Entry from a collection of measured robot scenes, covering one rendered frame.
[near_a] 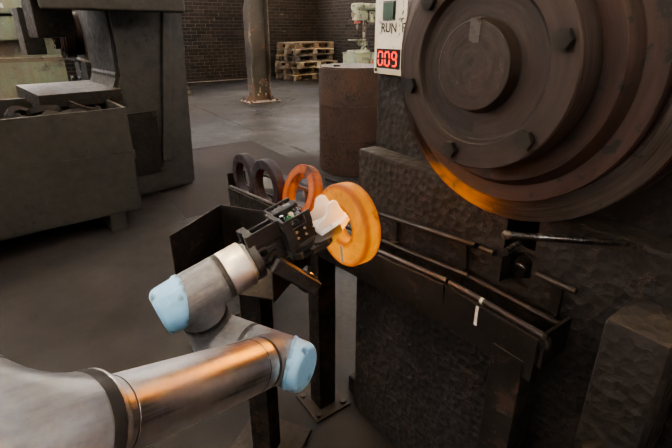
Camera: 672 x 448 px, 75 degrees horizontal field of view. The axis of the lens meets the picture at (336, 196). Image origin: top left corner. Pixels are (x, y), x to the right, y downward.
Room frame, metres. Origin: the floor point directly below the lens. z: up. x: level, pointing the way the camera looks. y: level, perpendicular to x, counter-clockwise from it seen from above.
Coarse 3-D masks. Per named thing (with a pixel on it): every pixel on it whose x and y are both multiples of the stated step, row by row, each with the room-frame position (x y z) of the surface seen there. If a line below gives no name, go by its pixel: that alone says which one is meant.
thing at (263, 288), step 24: (216, 216) 1.07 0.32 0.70; (240, 216) 1.07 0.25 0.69; (264, 216) 1.04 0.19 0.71; (192, 240) 0.97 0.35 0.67; (216, 240) 1.06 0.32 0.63; (192, 264) 0.96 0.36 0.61; (264, 288) 0.86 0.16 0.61; (264, 312) 0.92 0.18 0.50; (264, 408) 0.91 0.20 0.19; (264, 432) 0.91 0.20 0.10; (288, 432) 0.99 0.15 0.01
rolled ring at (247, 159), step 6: (240, 156) 1.56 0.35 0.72; (246, 156) 1.54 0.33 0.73; (234, 162) 1.61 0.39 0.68; (240, 162) 1.58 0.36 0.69; (246, 162) 1.52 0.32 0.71; (252, 162) 1.52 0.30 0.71; (234, 168) 1.61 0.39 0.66; (240, 168) 1.61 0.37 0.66; (246, 168) 1.52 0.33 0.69; (234, 174) 1.62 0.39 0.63; (240, 174) 1.62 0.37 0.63; (234, 180) 1.62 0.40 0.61; (240, 180) 1.61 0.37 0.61; (240, 186) 1.59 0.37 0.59; (246, 186) 1.60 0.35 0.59; (240, 192) 1.58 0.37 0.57; (252, 192) 1.49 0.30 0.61
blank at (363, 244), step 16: (336, 192) 0.74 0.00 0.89; (352, 192) 0.71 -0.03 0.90; (352, 208) 0.70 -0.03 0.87; (368, 208) 0.69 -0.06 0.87; (352, 224) 0.70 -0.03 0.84; (368, 224) 0.67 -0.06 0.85; (336, 240) 0.74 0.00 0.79; (352, 240) 0.70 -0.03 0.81; (368, 240) 0.67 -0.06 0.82; (336, 256) 0.74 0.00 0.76; (352, 256) 0.70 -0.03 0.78; (368, 256) 0.68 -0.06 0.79
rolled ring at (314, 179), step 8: (296, 168) 1.32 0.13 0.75; (304, 168) 1.29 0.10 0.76; (312, 168) 1.27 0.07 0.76; (288, 176) 1.34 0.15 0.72; (296, 176) 1.32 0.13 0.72; (304, 176) 1.32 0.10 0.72; (312, 176) 1.24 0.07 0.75; (320, 176) 1.25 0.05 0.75; (288, 184) 1.33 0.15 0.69; (296, 184) 1.34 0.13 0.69; (312, 184) 1.22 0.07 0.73; (320, 184) 1.23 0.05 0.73; (288, 192) 1.32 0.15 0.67; (312, 192) 1.21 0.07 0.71; (320, 192) 1.22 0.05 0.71; (312, 200) 1.20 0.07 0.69; (304, 208) 1.21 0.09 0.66; (312, 208) 1.20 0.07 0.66
